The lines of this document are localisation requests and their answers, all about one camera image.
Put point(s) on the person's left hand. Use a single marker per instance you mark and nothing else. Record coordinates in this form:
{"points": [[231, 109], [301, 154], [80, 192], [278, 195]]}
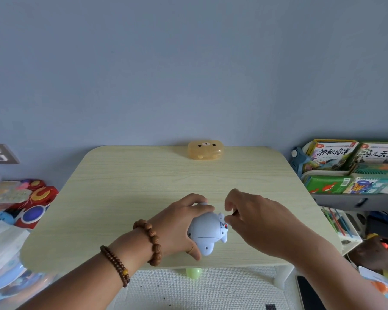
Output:
{"points": [[171, 227]]}

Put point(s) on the person's right hand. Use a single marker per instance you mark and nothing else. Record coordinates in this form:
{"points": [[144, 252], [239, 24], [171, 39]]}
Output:
{"points": [[265, 227]]}

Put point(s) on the person's left thumb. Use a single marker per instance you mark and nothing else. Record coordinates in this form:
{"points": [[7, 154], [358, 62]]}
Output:
{"points": [[195, 250]]}

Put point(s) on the person's right thumb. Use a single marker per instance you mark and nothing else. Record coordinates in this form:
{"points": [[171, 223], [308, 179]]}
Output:
{"points": [[234, 218]]}

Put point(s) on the pale blue animal toy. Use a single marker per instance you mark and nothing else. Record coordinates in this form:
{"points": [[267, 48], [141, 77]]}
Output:
{"points": [[208, 232]]}

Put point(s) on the person's right forearm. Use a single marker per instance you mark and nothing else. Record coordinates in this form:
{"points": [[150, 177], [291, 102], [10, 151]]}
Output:
{"points": [[336, 274]]}

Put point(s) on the person's left forearm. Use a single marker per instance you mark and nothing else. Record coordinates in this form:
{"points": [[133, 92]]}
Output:
{"points": [[93, 280]]}

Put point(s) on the green plastic ball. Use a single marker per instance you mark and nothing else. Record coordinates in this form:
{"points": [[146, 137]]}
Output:
{"points": [[194, 273]]}

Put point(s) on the white textured floor mat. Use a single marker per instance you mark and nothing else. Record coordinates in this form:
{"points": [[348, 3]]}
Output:
{"points": [[213, 292]]}

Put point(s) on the orange bear-face plastic box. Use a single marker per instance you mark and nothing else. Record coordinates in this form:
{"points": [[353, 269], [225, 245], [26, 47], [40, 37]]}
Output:
{"points": [[206, 150]]}

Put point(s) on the white table leg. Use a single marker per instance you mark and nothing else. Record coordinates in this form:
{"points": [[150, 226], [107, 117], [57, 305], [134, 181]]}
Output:
{"points": [[283, 276]]}

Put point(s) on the blue toy with white wheel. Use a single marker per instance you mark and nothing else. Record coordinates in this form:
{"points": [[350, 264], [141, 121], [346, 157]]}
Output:
{"points": [[298, 159]]}

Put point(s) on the white book basket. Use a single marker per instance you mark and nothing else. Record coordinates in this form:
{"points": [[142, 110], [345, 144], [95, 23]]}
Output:
{"points": [[310, 173]]}

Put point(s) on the green dinosaur picture book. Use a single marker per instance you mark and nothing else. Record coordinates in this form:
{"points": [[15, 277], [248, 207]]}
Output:
{"points": [[326, 184]]}

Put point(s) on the white crate with coloured sticks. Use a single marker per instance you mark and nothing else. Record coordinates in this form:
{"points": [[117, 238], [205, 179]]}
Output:
{"points": [[341, 225]]}

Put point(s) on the black smartphone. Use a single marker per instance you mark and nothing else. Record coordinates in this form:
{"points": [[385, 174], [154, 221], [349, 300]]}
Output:
{"points": [[310, 295]]}

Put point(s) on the green ocean picture book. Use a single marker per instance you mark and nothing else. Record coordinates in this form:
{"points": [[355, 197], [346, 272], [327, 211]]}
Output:
{"points": [[333, 155]]}

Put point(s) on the grey shelf board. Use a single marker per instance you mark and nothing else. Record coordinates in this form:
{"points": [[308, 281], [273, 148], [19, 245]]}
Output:
{"points": [[352, 200]]}

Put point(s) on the blue cartoon picture book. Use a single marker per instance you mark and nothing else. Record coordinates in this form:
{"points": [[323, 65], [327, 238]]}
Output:
{"points": [[367, 185]]}

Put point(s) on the brown round toy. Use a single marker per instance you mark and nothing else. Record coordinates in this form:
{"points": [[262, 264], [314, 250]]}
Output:
{"points": [[375, 253]]}

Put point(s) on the green ribbed toy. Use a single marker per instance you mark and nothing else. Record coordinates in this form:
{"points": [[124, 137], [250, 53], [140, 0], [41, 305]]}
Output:
{"points": [[375, 171]]}

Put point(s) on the bird picture book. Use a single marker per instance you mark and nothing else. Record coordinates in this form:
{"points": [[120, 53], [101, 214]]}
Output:
{"points": [[380, 154]]}

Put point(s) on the colourful paper sheet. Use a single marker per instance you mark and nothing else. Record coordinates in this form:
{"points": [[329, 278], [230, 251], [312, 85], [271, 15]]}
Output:
{"points": [[380, 287]]}

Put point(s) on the pastel packaged toy set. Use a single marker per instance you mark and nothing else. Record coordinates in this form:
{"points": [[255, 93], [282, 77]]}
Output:
{"points": [[16, 193]]}

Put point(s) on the blue round plastic toy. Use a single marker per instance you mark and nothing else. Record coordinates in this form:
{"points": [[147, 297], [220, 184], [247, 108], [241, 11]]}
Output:
{"points": [[9, 284]]}

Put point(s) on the white plastic bag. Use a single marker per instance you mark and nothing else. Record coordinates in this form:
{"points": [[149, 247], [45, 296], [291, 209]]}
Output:
{"points": [[3, 248]]}

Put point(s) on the grey wall socket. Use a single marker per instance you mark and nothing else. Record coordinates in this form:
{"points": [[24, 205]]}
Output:
{"points": [[1, 154]]}

